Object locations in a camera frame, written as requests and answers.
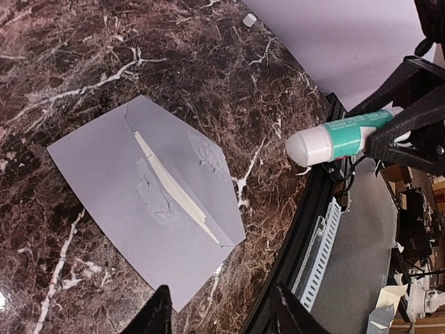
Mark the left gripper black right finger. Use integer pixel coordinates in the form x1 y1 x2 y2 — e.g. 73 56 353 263
270 282 330 334

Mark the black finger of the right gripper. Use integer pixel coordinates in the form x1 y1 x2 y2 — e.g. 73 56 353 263
347 56 444 117
364 85 444 176

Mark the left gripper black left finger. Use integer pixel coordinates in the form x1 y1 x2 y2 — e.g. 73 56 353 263
121 285 172 334

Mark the green glue stick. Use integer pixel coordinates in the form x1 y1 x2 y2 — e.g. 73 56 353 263
285 106 403 167

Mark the white glue stick cap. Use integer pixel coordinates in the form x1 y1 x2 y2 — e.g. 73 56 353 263
242 13 257 28

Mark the spare grey envelope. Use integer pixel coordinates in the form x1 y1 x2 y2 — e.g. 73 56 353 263
366 303 398 334

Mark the white slotted cable duct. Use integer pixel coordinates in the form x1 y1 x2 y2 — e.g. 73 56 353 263
291 197 341 312

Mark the black front rail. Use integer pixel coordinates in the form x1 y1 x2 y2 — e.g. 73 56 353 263
239 92 348 334

